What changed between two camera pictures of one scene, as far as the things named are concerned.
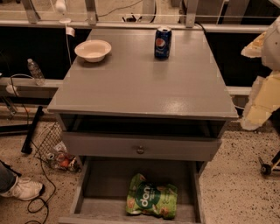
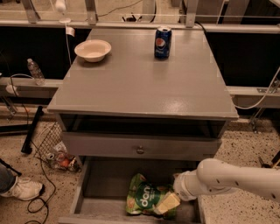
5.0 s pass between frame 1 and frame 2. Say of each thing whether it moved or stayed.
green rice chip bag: stayed
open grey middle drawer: stayed
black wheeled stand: stayed
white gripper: moved
